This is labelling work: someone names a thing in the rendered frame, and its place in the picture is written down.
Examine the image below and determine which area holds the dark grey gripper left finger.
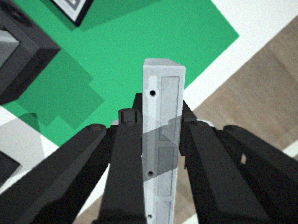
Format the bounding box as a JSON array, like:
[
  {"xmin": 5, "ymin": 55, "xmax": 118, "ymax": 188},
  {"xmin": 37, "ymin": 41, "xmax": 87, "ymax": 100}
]
[{"xmin": 0, "ymin": 93, "xmax": 147, "ymax": 224}]

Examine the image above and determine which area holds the green bench mat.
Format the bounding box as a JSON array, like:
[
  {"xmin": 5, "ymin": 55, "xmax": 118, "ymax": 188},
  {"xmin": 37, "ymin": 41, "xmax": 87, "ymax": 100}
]
[{"xmin": 1, "ymin": 0, "xmax": 240, "ymax": 147}]

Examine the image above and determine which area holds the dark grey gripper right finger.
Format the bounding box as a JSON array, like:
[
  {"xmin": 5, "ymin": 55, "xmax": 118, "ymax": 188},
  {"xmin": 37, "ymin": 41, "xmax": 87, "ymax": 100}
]
[{"xmin": 179, "ymin": 99, "xmax": 298, "ymax": 224}]

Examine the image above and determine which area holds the black status display screen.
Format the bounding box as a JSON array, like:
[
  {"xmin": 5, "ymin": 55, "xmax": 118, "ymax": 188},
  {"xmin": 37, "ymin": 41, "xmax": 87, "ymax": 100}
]
[{"xmin": 50, "ymin": 0, "xmax": 94, "ymax": 27}]

